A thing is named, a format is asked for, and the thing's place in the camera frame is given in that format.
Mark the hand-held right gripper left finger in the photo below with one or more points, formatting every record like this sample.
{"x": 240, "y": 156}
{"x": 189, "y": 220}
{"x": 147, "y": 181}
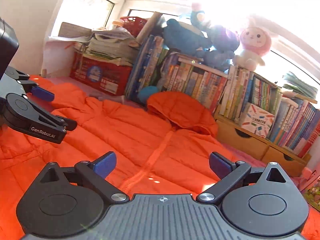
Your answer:
{"x": 106, "y": 165}

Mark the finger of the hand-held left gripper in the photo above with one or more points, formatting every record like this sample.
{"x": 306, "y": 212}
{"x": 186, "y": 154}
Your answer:
{"x": 62, "y": 124}
{"x": 43, "y": 93}

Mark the stack of green booklets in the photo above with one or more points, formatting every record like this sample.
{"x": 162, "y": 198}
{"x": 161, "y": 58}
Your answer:
{"x": 298, "y": 85}

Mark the blue white-faced plush toy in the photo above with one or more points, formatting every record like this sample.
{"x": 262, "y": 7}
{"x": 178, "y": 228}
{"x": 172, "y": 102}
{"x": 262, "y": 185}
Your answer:
{"x": 220, "y": 45}

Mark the pink white rabbit plush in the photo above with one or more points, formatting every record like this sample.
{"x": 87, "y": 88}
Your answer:
{"x": 255, "y": 42}

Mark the red plastic crate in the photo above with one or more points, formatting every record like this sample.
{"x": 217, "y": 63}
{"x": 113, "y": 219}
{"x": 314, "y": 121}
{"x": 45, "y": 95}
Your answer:
{"x": 100, "y": 75}

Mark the orange down jacket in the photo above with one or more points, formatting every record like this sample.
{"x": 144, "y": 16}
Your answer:
{"x": 112, "y": 130}

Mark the blue plush ball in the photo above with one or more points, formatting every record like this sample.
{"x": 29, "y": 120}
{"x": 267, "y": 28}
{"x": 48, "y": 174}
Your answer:
{"x": 147, "y": 94}

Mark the grey rolled paper tube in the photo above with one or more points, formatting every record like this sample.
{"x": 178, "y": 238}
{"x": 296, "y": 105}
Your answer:
{"x": 150, "y": 26}

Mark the wooden desk shelf with drawers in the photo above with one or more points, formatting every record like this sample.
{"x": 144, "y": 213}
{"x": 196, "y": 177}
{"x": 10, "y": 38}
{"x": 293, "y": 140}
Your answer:
{"x": 240, "y": 140}

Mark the grid-lined board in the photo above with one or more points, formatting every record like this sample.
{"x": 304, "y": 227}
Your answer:
{"x": 75, "y": 30}

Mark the stack of paper booklets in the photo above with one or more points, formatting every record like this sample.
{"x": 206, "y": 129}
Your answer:
{"x": 110, "y": 47}

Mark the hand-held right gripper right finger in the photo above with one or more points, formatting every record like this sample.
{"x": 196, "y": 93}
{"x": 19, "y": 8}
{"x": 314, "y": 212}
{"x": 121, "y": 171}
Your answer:
{"x": 220, "y": 165}

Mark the red plastic basket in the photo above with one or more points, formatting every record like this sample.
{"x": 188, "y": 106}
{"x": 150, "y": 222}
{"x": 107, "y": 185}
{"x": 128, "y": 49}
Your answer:
{"x": 133, "y": 25}

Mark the row of books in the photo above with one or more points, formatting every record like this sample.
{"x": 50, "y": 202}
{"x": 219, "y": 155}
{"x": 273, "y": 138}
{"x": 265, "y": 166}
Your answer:
{"x": 200, "y": 85}

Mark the pink triangular toy house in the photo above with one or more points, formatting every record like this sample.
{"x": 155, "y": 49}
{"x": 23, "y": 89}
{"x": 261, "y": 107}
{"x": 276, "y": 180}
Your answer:
{"x": 312, "y": 191}

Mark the white pencil-print box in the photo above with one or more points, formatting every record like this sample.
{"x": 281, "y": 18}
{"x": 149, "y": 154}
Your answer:
{"x": 257, "y": 120}

